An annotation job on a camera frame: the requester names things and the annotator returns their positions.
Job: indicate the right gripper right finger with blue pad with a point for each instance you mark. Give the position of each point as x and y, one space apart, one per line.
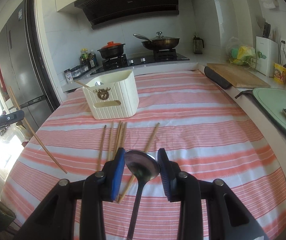
180 186

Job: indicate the bag with yellow green items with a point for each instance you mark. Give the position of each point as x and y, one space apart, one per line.
240 54

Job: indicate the black tray under board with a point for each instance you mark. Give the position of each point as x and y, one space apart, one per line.
216 78

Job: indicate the wooden cutting board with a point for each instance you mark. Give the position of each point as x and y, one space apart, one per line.
237 76

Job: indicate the dark glass kettle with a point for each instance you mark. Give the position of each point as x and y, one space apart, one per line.
198 45

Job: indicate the pink striped tablecloth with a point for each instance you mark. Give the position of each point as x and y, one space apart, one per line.
201 128

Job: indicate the black wok glass lid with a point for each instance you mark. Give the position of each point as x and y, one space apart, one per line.
160 42

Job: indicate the wooden chopstick crossed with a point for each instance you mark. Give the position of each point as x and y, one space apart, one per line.
147 149

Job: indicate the grey refrigerator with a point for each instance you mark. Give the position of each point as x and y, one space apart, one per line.
20 71

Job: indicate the black pot red lid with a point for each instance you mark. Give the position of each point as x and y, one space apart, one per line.
112 50

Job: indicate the cream utensil holder box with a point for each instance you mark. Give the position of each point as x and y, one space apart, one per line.
117 98

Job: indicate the white knife block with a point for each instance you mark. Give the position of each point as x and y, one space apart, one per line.
266 56

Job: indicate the green cutting board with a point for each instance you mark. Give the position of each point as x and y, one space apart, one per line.
273 102

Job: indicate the sauce bottles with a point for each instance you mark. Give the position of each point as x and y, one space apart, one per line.
88 57

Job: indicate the yellow cup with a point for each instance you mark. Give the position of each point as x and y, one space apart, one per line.
279 73

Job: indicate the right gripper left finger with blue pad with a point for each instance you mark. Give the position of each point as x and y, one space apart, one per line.
102 186

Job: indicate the black range hood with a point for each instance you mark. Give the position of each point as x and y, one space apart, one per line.
101 13

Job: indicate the black gas stove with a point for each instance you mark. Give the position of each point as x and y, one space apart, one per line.
157 56

